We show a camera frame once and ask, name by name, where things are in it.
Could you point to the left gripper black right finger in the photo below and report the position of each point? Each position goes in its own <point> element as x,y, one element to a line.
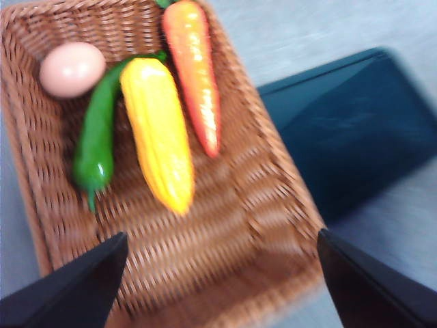
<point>372,294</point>

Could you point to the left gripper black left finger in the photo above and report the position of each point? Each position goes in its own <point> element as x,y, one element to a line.
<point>75,290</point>

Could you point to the yellow corn cob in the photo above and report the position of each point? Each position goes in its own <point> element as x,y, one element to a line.
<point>158,136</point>

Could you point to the brown wicker basket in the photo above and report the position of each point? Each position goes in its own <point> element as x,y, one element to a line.
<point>205,246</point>

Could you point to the green chili pepper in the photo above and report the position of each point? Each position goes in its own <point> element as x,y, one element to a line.
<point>95,136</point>

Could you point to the black rectangular tray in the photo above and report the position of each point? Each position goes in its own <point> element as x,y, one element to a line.
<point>351,136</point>

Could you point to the pale pink egg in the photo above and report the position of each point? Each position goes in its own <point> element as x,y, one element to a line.
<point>72,70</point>

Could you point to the orange carrot with green leaves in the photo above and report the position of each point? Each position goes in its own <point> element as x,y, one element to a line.
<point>196,75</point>

